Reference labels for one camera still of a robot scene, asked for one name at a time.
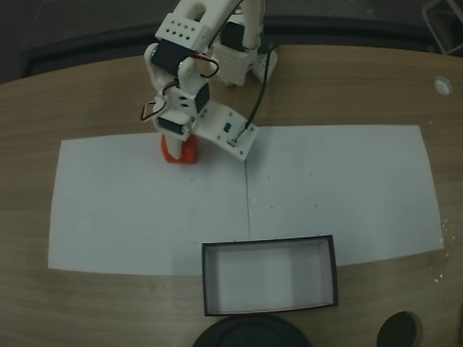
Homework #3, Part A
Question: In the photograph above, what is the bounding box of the orange cube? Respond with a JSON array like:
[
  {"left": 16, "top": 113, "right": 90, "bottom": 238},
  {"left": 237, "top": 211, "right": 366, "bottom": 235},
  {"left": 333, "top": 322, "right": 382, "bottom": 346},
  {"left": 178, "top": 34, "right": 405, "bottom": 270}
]
[{"left": 160, "top": 134, "right": 200, "bottom": 165}]

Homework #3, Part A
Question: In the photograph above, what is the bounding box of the white paper sheet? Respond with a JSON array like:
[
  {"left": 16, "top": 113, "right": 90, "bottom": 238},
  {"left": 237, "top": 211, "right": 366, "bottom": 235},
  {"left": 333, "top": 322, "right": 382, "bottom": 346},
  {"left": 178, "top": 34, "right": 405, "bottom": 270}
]
[
  {"left": 47, "top": 129, "right": 251, "bottom": 278},
  {"left": 243, "top": 124, "right": 446, "bottom": 267}
]

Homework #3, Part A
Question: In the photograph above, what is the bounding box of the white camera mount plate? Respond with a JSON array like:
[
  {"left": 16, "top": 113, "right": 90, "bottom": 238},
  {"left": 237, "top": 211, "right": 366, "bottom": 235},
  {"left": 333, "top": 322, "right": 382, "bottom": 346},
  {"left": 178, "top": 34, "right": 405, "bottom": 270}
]
[{"left": 194, "top": 102, "right": 259, "bottom": 163}]

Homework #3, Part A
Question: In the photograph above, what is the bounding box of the dark brown cardboard box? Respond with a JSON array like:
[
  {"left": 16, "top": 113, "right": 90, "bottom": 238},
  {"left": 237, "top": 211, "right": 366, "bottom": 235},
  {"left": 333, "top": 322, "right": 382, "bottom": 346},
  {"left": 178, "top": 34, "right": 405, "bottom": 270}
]
[{"left": 200, "top": 234, "right": 340, "bottom": 318}]

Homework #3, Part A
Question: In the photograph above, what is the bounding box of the black table cable hole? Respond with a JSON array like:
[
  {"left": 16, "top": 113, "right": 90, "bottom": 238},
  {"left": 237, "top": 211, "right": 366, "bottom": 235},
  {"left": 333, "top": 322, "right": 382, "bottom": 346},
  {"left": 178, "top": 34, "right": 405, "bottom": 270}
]
[{"left": 375, "top": 311, "right": 424, "bottom": 347}]

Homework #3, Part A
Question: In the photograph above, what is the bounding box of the black round object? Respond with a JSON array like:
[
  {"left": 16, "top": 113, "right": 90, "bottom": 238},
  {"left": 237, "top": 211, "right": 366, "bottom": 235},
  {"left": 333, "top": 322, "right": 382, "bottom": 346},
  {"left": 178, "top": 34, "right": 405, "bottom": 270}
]
[{"left": 191, "top": 314, "right": 313, "bottom": 347}]

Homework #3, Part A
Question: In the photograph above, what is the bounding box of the red white servo wire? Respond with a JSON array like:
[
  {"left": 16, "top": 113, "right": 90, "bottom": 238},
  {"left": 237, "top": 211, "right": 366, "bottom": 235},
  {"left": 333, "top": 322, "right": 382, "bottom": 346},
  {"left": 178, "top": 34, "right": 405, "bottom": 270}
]
[{"left": 140, "top": 83, "right": 182, "bottom": 124}]

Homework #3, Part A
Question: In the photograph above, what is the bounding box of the grey metal chair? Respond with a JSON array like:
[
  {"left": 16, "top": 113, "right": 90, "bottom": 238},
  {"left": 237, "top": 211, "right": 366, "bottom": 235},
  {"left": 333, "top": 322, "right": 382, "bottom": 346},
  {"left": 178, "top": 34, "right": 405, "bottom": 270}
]
[{"left": 420, "top": 0, "right": 463, "bottom": 58}]

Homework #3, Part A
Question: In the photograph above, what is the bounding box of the green table clamp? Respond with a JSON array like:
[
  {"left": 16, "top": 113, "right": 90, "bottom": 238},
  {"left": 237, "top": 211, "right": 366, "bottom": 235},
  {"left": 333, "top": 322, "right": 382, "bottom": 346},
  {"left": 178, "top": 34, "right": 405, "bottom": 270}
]
[{"left": 259, "top": 31, "right": 276, "bottom": 52}]

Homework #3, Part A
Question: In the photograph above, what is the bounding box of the black camera cable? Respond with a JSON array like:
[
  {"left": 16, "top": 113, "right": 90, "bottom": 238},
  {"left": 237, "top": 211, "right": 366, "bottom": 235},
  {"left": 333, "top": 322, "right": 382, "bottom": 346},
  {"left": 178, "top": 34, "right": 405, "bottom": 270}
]
[{"left": 242, "top": 45, "right": 280, "bottom": 135}]

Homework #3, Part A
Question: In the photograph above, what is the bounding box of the dark grey bench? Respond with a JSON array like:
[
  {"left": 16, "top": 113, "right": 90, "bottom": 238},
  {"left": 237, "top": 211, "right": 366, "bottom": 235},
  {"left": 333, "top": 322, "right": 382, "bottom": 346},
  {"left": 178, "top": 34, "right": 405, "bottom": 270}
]
[{"left": 21, "top": 13, "right": 448, "bottom": 80}]

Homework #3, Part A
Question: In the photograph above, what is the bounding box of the small white round cap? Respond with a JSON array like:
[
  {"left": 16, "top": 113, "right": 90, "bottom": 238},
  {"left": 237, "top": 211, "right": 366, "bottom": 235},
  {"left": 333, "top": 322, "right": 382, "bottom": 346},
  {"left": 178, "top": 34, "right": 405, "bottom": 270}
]
[{"left": 433, "top": 76, "right": 454, "bottom": 96}]

